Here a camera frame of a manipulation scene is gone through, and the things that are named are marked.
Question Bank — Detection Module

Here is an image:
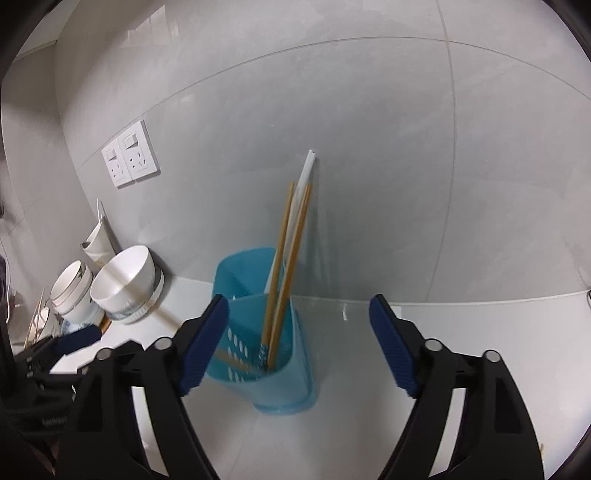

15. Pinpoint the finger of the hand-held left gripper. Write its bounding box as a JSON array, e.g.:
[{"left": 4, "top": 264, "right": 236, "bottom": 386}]
[
  {"left": 44, "top": 366, "right": 91, "bottom": 391},
  {"left": 50, "top": 323, "right": 103, "bottom": 361}
]

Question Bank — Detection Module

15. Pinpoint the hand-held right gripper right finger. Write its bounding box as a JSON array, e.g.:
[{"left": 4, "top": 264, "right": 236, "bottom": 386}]
[{"left": 368, "top": 294, "right": 546, "bottom": 480}]

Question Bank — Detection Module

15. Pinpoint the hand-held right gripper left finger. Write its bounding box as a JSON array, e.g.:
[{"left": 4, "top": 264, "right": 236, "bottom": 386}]
[{"left": 54, "top": 294, "right": 230, "bottom": 480}]

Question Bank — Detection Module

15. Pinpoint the thin pale plain chopstick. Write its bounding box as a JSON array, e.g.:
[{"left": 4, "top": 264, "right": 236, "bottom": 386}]
[{"left": 99, "top": 268, "right": 259, "bottom": 373}]

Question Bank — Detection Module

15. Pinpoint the blue plastic utensil holder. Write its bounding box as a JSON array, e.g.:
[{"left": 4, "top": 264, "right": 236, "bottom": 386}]
[{"left": 204, "top": 248, "right": 320, "bottom": 415}]

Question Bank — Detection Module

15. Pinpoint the brown chopstick blue dotted band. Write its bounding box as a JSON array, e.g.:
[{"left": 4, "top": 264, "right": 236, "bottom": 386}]
[{"left": 259, "top": 181, "right": 296, "bottom": 370}]

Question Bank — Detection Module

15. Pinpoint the brown chopstick white floral band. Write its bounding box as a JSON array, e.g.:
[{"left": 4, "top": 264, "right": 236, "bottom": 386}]
[{"left": 269, "top": 184, "right": 314, "bottom": 371}]

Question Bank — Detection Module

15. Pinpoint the pale chopstick with red print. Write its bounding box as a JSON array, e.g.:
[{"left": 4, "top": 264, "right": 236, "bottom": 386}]
[{"left": 272, "top": 184, "right": 311, "bottom": 324}]

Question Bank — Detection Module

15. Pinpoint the white bowl green mark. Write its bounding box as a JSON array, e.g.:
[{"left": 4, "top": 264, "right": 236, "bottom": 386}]
[{"left": 24, "top": 286, "right": 62, "bottom": 348}]

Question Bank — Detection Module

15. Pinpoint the white bowl gold rim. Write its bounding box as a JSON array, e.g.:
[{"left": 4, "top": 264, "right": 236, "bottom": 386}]
[{"left": 50, "top": 260, "right": 105, "bottom": 324}]

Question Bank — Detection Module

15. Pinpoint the white ribbed plate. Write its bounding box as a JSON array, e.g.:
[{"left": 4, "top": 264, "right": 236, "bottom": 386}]
[{"left": 108, "top": 267, "right": 165, "bottom": 325}]

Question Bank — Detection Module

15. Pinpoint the plain white bowl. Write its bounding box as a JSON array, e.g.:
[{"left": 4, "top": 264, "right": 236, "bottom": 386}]
[{"left": 90, "top": 244, "right": 156, "bottom": 319}]

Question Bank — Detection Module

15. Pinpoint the white folded cup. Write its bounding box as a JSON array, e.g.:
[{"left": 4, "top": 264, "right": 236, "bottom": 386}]
[{"left": 81, "top": 199, "right": 116, "bottom": 268}]

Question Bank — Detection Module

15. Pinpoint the white wall socket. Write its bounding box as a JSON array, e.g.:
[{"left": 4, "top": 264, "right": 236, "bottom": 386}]
[
  {"left": 102, "top": 138, "right": 136, "bottom": 188},
  {"left": 116, "top": 120, "right": 160, "bottom": 182}
]

